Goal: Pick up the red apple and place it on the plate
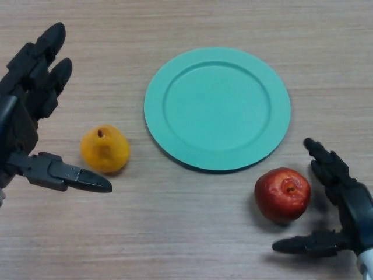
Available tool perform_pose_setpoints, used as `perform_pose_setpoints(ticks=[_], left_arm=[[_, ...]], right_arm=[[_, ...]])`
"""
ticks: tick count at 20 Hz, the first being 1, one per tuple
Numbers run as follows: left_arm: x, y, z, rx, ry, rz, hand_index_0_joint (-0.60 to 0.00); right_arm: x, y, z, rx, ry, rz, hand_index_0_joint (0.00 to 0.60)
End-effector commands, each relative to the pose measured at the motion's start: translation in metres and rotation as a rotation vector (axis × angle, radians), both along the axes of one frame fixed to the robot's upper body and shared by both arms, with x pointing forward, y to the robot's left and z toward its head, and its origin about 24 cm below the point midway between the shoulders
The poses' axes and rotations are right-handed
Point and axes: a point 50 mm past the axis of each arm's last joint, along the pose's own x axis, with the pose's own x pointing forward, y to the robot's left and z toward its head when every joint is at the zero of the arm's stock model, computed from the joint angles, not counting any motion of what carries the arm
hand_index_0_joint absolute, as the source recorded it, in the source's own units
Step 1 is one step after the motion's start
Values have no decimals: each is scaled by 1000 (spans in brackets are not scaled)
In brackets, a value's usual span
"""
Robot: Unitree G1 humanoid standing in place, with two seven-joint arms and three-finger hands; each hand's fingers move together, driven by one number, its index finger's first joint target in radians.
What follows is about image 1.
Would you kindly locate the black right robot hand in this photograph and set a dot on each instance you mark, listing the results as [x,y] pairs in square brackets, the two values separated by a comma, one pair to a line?
[341,204]

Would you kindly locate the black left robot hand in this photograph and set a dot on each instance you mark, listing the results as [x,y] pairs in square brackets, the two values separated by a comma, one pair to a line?
[23,116]

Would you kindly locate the yellow pear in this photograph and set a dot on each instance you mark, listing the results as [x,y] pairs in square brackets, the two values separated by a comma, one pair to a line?
[105,148]

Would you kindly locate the red apple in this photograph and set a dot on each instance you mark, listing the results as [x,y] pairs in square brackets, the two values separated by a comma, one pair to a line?
[282,195]

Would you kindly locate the green round plate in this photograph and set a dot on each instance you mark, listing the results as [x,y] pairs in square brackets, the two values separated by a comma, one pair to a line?
[217,111]

